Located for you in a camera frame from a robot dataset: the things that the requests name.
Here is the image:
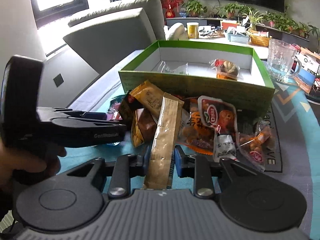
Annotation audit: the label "orange yellow biscuit packet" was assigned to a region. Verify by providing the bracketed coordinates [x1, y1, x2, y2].
[130, 80, 172, 119]

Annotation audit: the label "spider plant in vase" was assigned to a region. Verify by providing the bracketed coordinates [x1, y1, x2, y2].
[241, 5, 264, 31]

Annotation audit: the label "red white chicken packet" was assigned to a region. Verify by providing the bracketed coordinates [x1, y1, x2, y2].
[197, 95, 239, 163]

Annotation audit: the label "red flower arrangement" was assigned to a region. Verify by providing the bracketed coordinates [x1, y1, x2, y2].
[161, 0, 187, 19]

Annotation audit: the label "peanut snack bag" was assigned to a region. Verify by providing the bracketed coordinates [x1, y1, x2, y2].
[131, 108, 157, 147]

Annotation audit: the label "grey armchair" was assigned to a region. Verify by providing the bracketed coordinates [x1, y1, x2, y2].
[63, 0, 165, 75]

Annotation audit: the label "blue purple crab stick packet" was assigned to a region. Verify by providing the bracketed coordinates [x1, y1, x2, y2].
[106, 95, 125, 121]

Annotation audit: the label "left human hand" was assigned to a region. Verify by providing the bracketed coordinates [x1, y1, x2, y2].
[1, 141, 67, 192]

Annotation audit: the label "orange clear nut bag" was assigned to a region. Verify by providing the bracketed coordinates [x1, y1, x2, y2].
[177, 98, 215, 155]

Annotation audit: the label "woven yellow basket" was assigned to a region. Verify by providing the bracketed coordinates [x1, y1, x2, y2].
[248, 30, 271, 47]

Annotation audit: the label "white blue paper carton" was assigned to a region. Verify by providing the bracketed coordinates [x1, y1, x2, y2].
[294, 52, 319, 94]

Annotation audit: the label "green cardboard box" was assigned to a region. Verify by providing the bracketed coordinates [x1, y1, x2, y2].
[119, 41, 275, 116]

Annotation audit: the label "blue patterned table cloth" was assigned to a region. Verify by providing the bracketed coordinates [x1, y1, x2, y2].
[69, 50, 319, 239]

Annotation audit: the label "yellow canister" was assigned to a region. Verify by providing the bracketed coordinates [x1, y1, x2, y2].
[187, 22, 199, 39]

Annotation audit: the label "clear glass mug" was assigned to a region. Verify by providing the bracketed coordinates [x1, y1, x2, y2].
[267, 38, 302, 83]

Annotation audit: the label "blue tissue tray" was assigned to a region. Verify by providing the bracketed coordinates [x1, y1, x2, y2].
[224, 30, 249, 44]

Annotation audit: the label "clear bag brown snacks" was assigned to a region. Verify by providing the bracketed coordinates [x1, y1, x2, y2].
[209, 59, 240, 81]

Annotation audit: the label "long beige snack stick packet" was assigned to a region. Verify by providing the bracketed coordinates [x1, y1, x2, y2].
[143, 93, 184, 190]

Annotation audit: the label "round white coffee table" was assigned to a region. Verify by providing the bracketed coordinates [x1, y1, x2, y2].
[190, 35, 268, 60]

